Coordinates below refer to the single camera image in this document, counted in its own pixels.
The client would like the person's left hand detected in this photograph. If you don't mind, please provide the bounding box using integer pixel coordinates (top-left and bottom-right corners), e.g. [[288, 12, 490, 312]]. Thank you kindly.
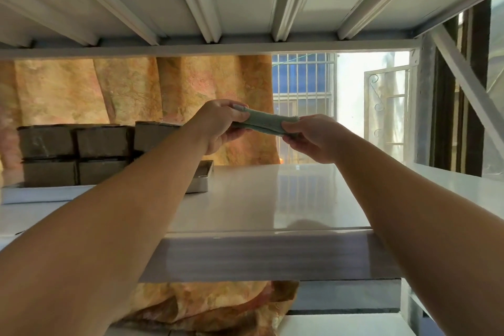
[[188, 99, 253, 155]]

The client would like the person's right hand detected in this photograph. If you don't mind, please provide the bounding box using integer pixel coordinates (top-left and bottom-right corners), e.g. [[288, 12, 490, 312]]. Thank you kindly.
[[281, 114, 348, 165]]

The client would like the green cloth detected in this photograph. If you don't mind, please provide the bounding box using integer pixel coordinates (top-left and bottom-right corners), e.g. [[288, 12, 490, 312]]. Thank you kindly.
[[232, 107, 301, 137]]

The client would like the person's right forearm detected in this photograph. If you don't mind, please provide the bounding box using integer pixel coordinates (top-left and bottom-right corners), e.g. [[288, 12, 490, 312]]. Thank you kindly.
[[333, 139, 504, 336]]

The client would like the person's left forearm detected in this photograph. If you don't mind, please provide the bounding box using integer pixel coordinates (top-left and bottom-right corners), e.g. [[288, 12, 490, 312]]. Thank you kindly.
[[0, 121, 215, 336]]

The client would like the white window grille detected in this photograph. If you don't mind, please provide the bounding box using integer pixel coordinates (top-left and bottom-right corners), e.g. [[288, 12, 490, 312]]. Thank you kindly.
[[272, 52, 338, 165]]

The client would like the silver metal tray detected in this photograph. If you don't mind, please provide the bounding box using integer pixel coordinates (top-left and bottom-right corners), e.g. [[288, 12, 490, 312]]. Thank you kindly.
[[1, 160, 214, 205]]

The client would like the brown cardboard box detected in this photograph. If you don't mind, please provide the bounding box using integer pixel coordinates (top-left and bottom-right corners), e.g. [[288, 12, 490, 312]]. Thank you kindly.
[[76, 125, 134, 159], [133, 121, 182, 154], [17, 125, 78, 160], [21, 159, 78, 187]]

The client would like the white scrollwork metal gate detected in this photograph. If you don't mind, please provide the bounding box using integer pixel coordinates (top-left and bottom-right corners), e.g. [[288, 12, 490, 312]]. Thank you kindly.
[[363, 63, 412, 163]]

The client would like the orange patterned curtain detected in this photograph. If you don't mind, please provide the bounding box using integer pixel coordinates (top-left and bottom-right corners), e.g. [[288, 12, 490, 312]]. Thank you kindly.
[[0, 55, 281, 175]]

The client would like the white metal shelf rack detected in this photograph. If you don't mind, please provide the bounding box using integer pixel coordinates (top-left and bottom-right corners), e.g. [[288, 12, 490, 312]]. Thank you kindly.
[[0, 0, 504, 336]]

